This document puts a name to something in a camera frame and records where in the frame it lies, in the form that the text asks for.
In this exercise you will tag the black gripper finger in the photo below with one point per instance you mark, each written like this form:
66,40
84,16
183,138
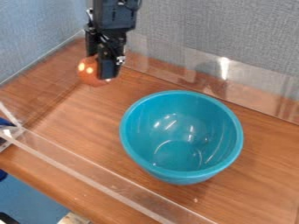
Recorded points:
91,43
111,58

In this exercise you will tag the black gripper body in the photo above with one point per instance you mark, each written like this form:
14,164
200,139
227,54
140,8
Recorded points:
111,37

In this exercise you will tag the brown white toy mushroom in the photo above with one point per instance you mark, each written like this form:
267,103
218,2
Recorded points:
87,72

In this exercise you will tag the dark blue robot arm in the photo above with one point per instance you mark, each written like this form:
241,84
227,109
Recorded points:
111,20

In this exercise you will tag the blue plastic bowl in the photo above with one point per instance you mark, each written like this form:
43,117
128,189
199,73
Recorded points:
182,135

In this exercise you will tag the clear acrylic left barrier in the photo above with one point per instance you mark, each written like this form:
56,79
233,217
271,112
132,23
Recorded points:
23,48

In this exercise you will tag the clear acrylic barrier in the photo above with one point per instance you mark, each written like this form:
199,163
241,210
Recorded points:
250,86
42,161
23,48

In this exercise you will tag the clear acrylic back barrier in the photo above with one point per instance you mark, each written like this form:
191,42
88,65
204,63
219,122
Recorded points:
250,86

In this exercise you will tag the clear acrylic front barrier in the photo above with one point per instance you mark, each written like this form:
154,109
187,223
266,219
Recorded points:
42,161

